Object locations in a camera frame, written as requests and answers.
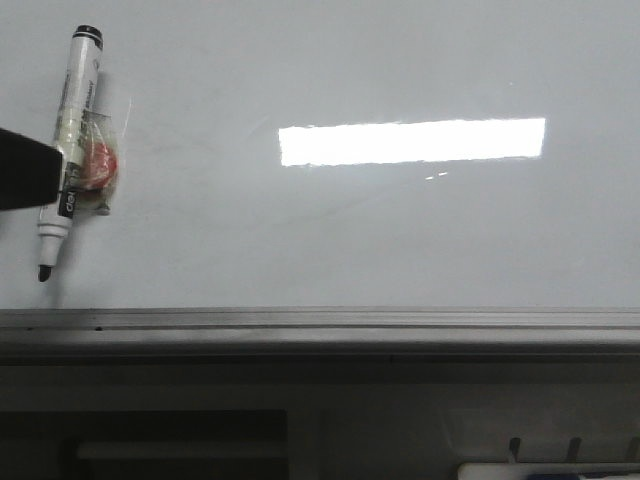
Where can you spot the red magnet taped to marker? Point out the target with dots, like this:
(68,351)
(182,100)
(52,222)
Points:
(99,174)

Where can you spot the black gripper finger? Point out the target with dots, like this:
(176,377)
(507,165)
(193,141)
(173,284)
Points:
(30,172)

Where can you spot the dark metal hook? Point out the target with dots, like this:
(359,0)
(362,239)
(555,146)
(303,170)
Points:
(573,450)
(633,449)
(513,450)

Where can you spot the dark metal hook right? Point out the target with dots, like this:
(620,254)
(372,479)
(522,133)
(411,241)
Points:
(633,449)

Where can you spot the white whiteboard with aluminium frame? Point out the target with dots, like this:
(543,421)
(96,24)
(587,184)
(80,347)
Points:
(315,177)

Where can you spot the white black whiteboard marker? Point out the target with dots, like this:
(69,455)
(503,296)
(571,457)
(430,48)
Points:
(56,218)

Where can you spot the white tray below board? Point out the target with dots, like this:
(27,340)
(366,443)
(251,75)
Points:
(477,471)

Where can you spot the dark metal hook middle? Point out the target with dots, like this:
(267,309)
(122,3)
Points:
(573,450)

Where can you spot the white horizontal bar handle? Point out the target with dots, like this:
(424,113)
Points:
(179,450)

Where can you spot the dark metal hook left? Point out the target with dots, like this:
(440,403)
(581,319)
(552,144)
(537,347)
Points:
(513,450)

